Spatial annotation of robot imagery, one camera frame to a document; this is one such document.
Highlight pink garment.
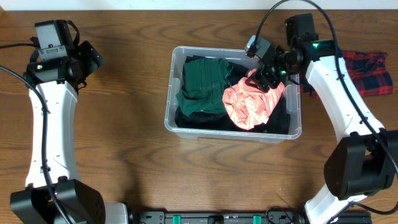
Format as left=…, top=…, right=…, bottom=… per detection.
left=222, top=77, right=285, bottom=130

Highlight black garment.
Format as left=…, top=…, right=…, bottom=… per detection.
left=254, top=97, right=290, bottom=134
left=174, top=55, right=249, bottom=131

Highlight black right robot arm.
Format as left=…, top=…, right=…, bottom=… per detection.
left=245, top=14, right=397, bottom=223

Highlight red plaid shirt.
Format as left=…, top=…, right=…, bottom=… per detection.
left=300, top=50, right=394, bottom=98

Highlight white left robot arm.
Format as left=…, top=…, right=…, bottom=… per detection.
left=10, top=41, right=131, bottom=223

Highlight clear plastic storage bin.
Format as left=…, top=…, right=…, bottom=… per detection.
left=164, top=46, right=302, bottom=143

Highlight dark green garment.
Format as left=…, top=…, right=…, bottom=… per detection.
left=176, top=58, right=233, bottom=116

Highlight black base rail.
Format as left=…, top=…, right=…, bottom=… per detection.
left=136, top=210, right=373, bottom=224

